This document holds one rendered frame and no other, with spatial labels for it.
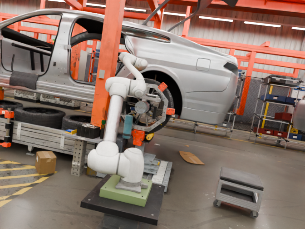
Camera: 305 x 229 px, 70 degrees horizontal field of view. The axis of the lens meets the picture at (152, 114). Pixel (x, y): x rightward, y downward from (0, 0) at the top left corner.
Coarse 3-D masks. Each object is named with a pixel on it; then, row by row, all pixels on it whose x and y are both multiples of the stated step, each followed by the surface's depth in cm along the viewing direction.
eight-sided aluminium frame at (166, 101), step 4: (148, 84) 245; (152, 84) 244; (156, 88) 244; (160, 92) 244; (164, 96) 243; (164, 100) 243; (164, 104) 244; (164, 108) 246; (124, 112) 258; (124, 116) 253; (164, 116) 245; (160, 120) 246; (164, 120) 246; (132, 124) 254; (152, 124) 253; (156, 124) 248; (132, 128) 252; (136, 128) 252; (140, 128) 251; (144, 128) 250; (148, 128) 249; (152, 128) 249
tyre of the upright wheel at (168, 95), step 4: (144, 80) 254; (148, 80) 253; (152, 80) 252; (156, 84) 252; (160, 84) 251; (164, 92) 251; (168, 92) 252; (168, 96) 251; (168, 100) 251; (172, 100) 262; (168, 104) 252; (172, 104) 256; (172, 108) 258; (168, 116) 253; (124, 120) 262; (168, 120) 257; (160, 124) 255; (164, 124) 255; (156, 128) 257; (160, 128) 256; (148, 132) 259; (152, 132) 258
